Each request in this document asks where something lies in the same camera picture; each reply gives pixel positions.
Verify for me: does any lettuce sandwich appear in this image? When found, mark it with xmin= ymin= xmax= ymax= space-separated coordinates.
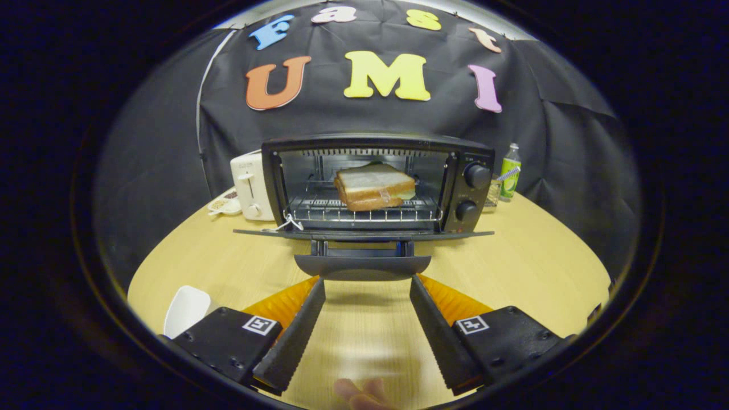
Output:
xmin=334 ymin=163 xmax=417 ymax=212

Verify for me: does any metal oven rack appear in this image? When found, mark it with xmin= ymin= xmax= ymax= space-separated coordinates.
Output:
xmin=290 ymin=182 xmax=444 ymax=223

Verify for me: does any white pop-up toaster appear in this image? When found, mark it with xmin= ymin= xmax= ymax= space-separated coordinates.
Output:
xmin=230 ymin=150 xmax=275 ymax=222

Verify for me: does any green label drink bottle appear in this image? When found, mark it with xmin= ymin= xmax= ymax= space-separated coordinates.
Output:
xmin=499 ymin=142 xmax=522 ymax=201

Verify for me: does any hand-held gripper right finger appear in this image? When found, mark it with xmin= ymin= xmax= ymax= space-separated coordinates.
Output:
xmin=409 ymin=273 xmax=570 ymax=395

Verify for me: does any black backdrop cloth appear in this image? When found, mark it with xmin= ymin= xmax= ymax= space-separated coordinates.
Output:
xmin=94 ymin=0 xmax=641 ymax=285

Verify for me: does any white plate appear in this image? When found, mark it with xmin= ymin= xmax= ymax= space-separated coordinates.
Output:
xmin=163 ymin=285 xmax=212 ymax=339

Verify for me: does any black toaster oven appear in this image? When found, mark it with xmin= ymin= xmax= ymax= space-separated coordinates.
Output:
xmin=234 ymin=134 xmax=496 ymax=281

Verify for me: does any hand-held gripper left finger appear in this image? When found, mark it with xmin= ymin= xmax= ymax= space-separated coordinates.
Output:
xmin=171 ymin=276 xmax=326 ymax=395

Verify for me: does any small white dish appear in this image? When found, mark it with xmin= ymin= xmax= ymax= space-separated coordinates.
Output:
xmin=207 ymin=190 xmax=243 ymax=217

